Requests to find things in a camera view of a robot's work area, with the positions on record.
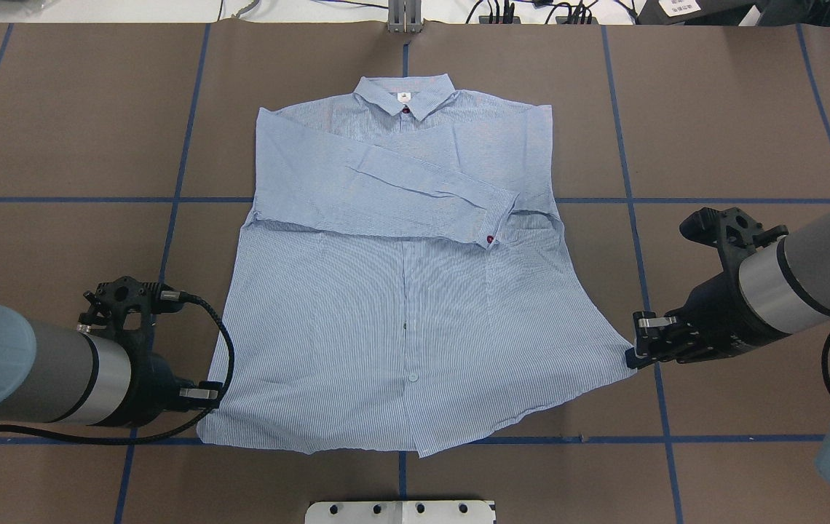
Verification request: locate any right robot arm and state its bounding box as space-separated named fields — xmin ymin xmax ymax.
xmin=625 ymin=207 xmax=830 ymax=483

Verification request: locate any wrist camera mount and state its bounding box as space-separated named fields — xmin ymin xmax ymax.
xmin=76 ymin=277 xmax=184 ymax=345
xmin=679 ymin=207 xmax=790 ymax=271

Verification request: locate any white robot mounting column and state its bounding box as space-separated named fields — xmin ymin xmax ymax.
xmin=304 ymin=499 xmax=497 ymax=523

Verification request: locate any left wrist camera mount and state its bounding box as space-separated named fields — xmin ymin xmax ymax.
xmin=76 ymin=277 xmax=184 ymax=345

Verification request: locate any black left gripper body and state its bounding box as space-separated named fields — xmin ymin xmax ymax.
xmin=122 ymin=350 xmax=203 ymax=428

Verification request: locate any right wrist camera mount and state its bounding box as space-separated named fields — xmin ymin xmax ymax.
xmin=679 ymin=207 xmax=790 ymax=271

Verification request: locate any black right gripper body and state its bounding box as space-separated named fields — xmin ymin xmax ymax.
xmin=652 ymin=273 xmax=779 ymax=364

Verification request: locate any black label printer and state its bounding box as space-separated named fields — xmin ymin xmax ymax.
xmin=636 ymin=1 xmax=757 ymax=26

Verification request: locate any light blue striped shirt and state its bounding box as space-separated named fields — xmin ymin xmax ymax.
xmin=197 ymin=74 xmax=633 ymax=457

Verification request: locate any black left camera cable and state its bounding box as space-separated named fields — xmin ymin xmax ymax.
xmin=0 ymin=291 xmax=235 ymax=446

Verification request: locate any aluminium frame post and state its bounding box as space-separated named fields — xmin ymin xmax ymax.
xmin=387 ymin=0 xmax=424 ymax=34

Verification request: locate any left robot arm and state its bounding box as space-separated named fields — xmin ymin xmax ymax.
xmin=0 ymin=292 xmax=234 ymax=447

